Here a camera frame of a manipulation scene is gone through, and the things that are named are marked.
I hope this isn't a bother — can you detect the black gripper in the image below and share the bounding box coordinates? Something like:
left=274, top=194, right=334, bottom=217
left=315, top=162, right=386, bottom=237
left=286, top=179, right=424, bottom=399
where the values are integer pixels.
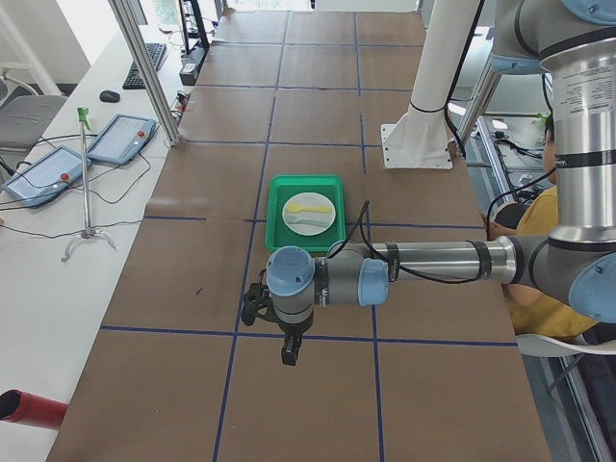
left=275, top=311, right=314, bottom=366

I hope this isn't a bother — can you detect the yellow plastic spoon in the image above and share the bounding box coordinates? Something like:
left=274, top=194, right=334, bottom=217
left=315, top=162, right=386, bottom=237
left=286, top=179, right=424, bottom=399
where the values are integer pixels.
left=285, top=204, right=333, bottom=214

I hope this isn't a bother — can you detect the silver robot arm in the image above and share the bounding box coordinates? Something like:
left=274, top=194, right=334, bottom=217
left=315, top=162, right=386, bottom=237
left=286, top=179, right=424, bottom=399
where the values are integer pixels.
left=242, top=1, right=615, bottom=365

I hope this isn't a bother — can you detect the pale green plastic fork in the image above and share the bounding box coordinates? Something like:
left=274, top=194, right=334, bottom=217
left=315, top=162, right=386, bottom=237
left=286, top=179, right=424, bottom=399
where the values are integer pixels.
left=284, top=215, right=331, bottom=228

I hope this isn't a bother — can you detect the white round plate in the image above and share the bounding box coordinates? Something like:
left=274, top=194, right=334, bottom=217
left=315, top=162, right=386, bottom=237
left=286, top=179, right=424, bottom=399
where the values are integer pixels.
left=280, top=192, right=337, bottom=237

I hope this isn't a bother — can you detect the green plastic tray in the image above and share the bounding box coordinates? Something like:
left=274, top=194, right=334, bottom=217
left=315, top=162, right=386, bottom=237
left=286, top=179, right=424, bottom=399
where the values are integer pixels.
left=266, top=175, right=347, bottom=253

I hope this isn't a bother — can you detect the person in yellow shirt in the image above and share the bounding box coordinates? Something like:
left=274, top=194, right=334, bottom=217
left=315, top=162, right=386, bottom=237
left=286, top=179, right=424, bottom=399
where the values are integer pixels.
left=481, top=116, right=599, bottom=343

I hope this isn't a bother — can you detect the white chair seat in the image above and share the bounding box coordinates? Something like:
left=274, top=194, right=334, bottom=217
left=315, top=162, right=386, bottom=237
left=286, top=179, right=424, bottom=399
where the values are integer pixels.
left=516, top=334, right=615, bottom=358

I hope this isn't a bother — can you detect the far blue teach pendant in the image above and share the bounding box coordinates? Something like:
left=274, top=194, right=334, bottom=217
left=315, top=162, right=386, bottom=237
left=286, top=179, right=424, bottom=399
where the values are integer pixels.
left=87, top=114, right=156, bottom=166

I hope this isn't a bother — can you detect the blue teach pendant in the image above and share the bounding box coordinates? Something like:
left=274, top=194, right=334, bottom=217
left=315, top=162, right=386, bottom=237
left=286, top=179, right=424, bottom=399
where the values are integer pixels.
left=87, top=114, right=156, bottom=166
left=2, top=145, right=83, bottom=207

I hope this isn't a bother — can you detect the red cylinder tube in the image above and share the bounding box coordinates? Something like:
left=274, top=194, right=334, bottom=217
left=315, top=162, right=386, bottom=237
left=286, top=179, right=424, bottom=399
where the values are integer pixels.
left=1, top=390, right=68, bottom=430

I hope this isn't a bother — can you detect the near blue teach pendant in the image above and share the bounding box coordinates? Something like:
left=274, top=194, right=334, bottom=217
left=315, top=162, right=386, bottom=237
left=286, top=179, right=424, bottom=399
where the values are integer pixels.
left=2, top=145, right=83, bottom=207

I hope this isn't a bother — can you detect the black power strip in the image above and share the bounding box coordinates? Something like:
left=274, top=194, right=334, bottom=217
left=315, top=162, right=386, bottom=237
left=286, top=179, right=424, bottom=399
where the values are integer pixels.
left=179, top=46, right=207, bottom=87

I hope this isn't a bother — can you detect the black computer mouse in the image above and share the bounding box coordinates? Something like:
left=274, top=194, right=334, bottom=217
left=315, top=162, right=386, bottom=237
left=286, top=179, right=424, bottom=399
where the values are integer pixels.
left=99, top=90, right=121, bottom=103

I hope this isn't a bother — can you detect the metal reacher grabber stick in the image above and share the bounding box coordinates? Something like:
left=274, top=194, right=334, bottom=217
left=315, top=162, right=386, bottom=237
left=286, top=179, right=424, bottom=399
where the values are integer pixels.
left=61, top=107, right=116, bottom=263

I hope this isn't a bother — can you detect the black keyboard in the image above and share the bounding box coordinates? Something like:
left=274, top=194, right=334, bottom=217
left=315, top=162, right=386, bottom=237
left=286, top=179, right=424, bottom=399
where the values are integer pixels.
left=121, top=42, right=167, bottom=90

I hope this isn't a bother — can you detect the grey office chair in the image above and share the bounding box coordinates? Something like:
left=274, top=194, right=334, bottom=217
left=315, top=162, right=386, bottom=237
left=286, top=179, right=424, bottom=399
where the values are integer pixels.
left=1, top=62, right=67, bottom=155

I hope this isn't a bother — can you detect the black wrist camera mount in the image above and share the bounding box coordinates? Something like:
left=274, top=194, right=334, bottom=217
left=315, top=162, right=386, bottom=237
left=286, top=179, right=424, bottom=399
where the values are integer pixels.
left=241, top=283, right=275, bottom=326

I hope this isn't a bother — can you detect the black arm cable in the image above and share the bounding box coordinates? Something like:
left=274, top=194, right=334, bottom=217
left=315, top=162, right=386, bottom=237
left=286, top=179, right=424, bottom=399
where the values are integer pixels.
left=326, top=199, right=485, bottom=285

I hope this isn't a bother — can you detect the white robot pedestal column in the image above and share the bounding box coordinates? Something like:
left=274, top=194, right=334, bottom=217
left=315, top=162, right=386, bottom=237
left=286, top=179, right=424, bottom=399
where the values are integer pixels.
left=381, top=0, right=483, bottom=169

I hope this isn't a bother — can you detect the aluminium frame post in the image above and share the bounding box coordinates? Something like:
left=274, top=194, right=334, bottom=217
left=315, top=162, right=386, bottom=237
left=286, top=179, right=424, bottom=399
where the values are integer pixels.
left=109, top=0, right=180, bottom=146

